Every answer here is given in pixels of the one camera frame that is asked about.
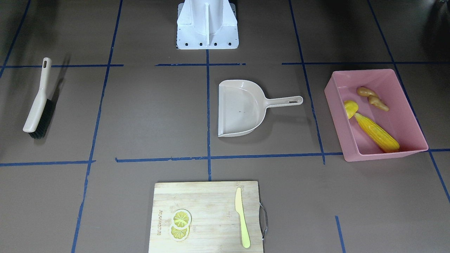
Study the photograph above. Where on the yellow toy potato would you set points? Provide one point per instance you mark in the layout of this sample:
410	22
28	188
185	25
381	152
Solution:
351	107

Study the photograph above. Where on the tan toy ginger root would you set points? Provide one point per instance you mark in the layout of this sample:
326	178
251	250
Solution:
372	98

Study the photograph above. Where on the yellow toy corn cob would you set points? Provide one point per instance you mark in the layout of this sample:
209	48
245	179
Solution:
377	134

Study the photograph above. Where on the beige hand brush black bristles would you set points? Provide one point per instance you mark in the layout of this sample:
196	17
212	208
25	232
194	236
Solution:
42	109

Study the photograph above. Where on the red plastic bin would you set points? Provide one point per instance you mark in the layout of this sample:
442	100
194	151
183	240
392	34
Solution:
400	121

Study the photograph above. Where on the yellow toy knife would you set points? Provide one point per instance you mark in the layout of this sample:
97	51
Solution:
238	203

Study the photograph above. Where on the wooden cutting board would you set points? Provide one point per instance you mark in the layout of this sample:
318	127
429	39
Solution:
215	224

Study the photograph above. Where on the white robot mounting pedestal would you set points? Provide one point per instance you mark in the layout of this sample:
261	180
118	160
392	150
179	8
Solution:
207	25

